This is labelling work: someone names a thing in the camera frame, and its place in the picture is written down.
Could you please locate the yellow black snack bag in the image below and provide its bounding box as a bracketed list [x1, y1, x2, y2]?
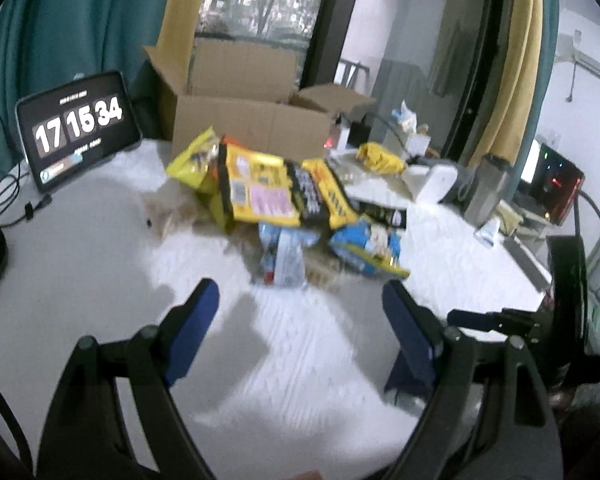
[218, 144, 360, 230]

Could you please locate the yellow chips bag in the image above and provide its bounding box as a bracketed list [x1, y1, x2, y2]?
[166, 127, 221, 195]

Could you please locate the grey metal tumbler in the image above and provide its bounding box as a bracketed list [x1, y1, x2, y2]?
[463, 154, 512, 228]

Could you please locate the black red device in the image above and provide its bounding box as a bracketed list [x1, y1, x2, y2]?
[530, 143, 584, 226]

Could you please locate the blue yellow snack bag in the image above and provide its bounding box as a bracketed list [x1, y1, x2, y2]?
[328, 220, 410, 280]

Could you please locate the yellow curtain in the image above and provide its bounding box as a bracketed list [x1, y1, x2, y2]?
[468, 0, 543, 167]

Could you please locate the yellow wipes pack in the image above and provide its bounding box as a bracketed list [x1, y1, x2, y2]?
[356, 142, 406, 176]

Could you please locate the white blue snack pack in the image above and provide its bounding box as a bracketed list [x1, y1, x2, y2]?
[258, 223, 320, 288]

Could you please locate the white power strip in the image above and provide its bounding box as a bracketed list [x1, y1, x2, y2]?
[324, 124, 350, 151]

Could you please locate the tablet showing clock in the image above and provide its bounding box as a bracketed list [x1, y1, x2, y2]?
[15, 70, 143, 194]

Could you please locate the cardboard box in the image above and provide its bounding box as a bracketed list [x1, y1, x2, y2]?
[145, 39, 375, 162]

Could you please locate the teal curtain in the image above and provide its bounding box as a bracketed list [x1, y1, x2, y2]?
[0, 0, 166, 176]

